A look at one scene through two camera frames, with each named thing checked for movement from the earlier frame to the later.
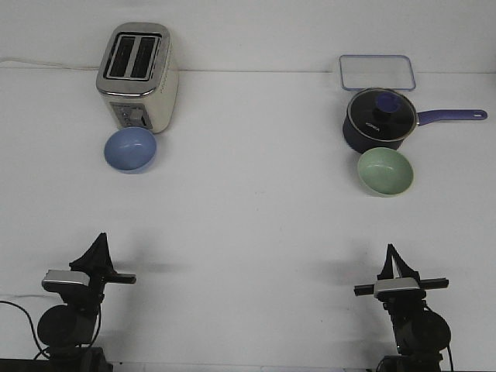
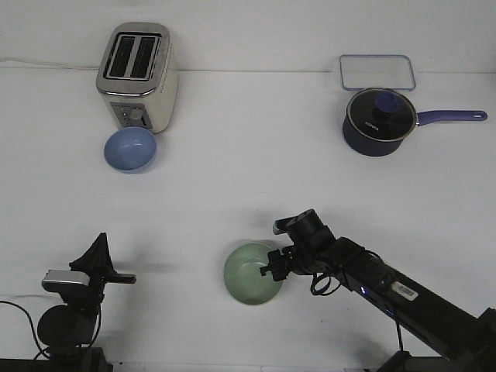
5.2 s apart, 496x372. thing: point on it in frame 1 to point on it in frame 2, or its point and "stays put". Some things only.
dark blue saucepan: (360, 142) stays put
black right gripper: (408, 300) to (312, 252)
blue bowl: (130, 150) stays put
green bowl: (385, 172) to (242, 274)
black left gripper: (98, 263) stays put
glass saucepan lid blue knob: (381, 114) stays put
